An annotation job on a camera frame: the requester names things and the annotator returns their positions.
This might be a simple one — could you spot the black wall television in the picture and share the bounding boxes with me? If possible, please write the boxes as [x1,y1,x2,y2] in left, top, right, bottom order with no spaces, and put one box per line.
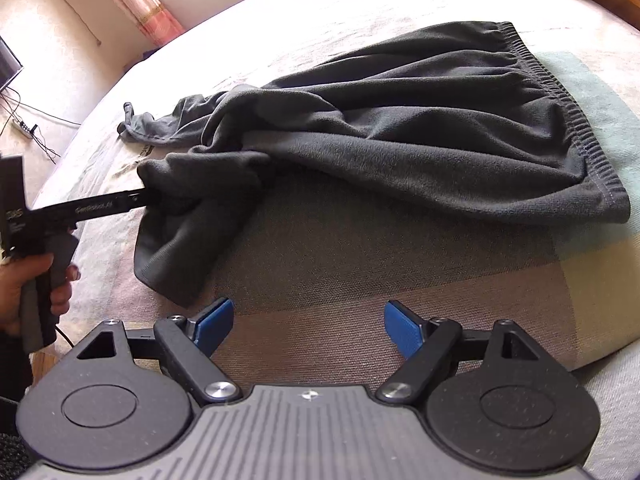
[0,37,23,93]

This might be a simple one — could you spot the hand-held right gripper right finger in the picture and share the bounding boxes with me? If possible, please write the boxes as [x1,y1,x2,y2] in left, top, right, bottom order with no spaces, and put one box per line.
[375,300,551,405]

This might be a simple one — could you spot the pink checked curtain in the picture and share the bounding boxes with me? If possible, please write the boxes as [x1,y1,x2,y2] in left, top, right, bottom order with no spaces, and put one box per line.
[82,0,183,48]

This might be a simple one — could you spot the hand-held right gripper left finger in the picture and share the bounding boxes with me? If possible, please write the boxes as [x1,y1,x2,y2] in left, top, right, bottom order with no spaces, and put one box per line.
[75,297,241,407]

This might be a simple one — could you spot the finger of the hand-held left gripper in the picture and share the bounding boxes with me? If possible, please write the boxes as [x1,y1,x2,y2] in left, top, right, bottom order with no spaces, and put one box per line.
[125,187,163,211]

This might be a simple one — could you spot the bed with patchwork sheet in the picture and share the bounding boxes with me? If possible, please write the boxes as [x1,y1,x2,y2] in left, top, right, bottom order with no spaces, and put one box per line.
[30,0,640,480]

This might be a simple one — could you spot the dark grey pants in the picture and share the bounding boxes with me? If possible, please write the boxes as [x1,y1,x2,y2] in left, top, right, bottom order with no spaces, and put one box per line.
[117,20,631,308]

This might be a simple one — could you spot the black wall cables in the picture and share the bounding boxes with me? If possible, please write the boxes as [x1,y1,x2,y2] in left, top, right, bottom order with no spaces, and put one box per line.
[0,87,81,163]

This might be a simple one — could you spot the person's left hand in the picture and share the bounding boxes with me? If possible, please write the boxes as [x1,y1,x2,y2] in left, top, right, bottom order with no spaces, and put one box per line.
[0,254,81,335]

